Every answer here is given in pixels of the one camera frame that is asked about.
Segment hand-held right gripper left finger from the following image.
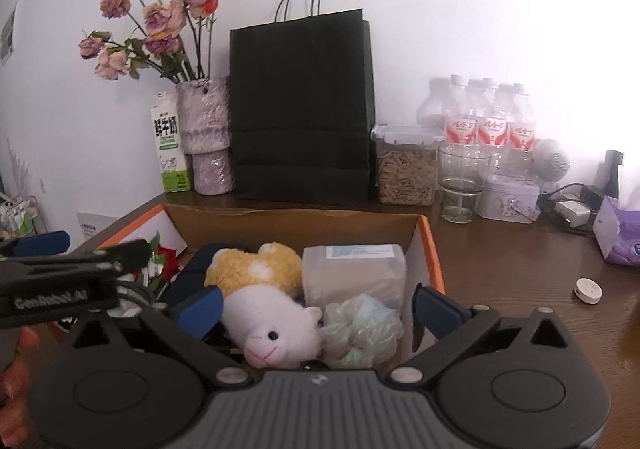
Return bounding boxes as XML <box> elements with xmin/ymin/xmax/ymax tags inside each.
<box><xmin>72</xmin><ymin>285</ymin><xmax>253</xmax><ymax>384</ymax></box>

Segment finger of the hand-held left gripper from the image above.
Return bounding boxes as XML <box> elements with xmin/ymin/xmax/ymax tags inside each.
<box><xmin>0</xmin><ymin>230</ymin><xmax>71</xmax><ymax>258</ymax></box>
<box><xmin>67</xmin><ymin>239</ymin><xmax>152</xmax><ymax>276</ymax></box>

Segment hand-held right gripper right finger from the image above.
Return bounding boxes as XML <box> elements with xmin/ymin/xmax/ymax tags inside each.
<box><xmin>390</xmin><ymin>284</ymin><xmax>573</xmax><ymax>384</ymax></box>

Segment dark blue eyeglass case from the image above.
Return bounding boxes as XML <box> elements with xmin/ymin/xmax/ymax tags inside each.
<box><xmin>162</xmin><ymin>244</ymin><xmax>236</xmax><ymax>308</ymax></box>

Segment white plastic bottle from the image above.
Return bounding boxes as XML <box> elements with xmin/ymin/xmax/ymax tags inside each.
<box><xmin>301</xmin><ymin>244</ymin><xmax>407</xmax><ymax>310</ymax></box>

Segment red cardboard box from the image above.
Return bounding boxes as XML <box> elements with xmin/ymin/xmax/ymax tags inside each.
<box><xmin>95</xmin><ymin>203</ymin><xmax>446</xmax><ymax>370</ymax></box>

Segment clear container of grain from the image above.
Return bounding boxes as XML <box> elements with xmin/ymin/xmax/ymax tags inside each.
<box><xmin>371</xmin><ymin>124</ymin><xmax>446</xmax><ymax>207</ymax></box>

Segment person's left hand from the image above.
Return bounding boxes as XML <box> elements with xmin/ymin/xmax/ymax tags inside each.
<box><xmin>0</xmin><ymin>327</ymin><xmax>41</xmax><ymax>412</ymax></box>

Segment white paper box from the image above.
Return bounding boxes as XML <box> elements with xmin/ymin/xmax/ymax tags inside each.
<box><xmin>76</xmin><ymin>211</ymin><xmax>121</xmax><ymax>250</ymax></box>

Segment red artificial flower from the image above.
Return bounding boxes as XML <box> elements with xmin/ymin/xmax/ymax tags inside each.
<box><xmin>147</xmin><ymin>230</ymin><xmax>183</xmax><ymax>292</ymax></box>

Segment white and yellow plush toy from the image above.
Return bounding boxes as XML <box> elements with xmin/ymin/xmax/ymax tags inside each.
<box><xmin>205</xmin><ymin>241</ymin><xmax>325</xmax><ymax>370</ymax></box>

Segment crumpled pale plastic bag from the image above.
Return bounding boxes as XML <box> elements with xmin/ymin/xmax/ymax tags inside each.
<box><xmin>322</xmin><ymin>293</ymin><xmax>405</xmax><ymax>370</ymax></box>

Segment green and white milk carton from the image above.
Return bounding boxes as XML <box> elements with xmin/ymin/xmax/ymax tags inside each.
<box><xmin>150</xmin><ymin>91</ymin><xmax>193</xmax><ymax>194</ymax></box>

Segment white printed tin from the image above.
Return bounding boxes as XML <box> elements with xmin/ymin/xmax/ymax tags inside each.
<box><xmin>477</xmin><ymin>176</ymin><xmax>542</xmax><ymax>223</ymax></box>

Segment clear drinking glass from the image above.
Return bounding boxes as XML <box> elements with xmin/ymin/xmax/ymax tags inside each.
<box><xmin>437</xmin><ymin>144</ymin><xmax>493</xmax><ymax>224</ymax></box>

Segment small white round lid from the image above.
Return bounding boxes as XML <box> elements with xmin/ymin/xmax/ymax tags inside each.
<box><xmin>574</xmin><ymin>277</ymin><xmax>603</xmax><ymax>304</ymax></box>

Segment purple textured vase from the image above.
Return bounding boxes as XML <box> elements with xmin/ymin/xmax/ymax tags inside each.
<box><xmin>175</xmin><ymin>76</ymin><xmax>236</xmax><ymax>196</ymax></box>

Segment white power adapter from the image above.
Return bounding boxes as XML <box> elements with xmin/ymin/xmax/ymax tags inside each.
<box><xmin>552</xmin><ymin>199</ymin><xmax>591</xmax><ymax>229</ymax></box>

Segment red label water bottle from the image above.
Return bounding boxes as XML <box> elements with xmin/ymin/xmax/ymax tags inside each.
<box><xmin>477</xmin><ymin>84</ymin><xmax>511</xmax><ymax>176</ymax></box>
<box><xmin>442</xmin><ymin>75</ymin><xmax>477</xmax><ymax>170</ymax></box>
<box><xmin>470</xmin><ymin>78</ymin><xmax>497</xmax><ymax>120</ymax></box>
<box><xmin>505</xmin><ymin>83</ymin><xmax>538</xmax><ymax>166</ymax></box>

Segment round white fan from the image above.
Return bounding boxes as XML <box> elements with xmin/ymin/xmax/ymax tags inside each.
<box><xmin>531</xmin><ymin>139</ymin><xmax>571</xmax><ymax>184</ymax></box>

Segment purple tissue pack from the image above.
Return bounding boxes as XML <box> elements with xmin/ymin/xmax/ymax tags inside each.
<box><xmin>592</xmin><ymin>195</ymin><xmax>640</xmax><ymax>267</ymax></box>

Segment milky plastic bottle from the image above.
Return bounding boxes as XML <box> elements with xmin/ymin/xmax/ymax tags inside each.
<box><xmin>416</xmin><ymin>76</ymin><xmax>453</xmax><ymax>130</ymax></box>

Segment dried pink flowers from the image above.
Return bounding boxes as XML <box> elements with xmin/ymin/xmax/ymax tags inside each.
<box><xmin>77</xmin><ymin>0</ymin><xmax>221</xmax><ymax>84</ymax></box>

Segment braided grey cable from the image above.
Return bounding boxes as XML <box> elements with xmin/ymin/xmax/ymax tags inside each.
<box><xmin>115</xmin><ymin>274</ymin><xmax>157</xmax><ymax>306</ymax></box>

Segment white charger with cables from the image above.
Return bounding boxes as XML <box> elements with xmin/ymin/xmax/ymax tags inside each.
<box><xmin>537</xmin><ymin>183</ymin><xmax>608</xmax><ymax>236</ymax></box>

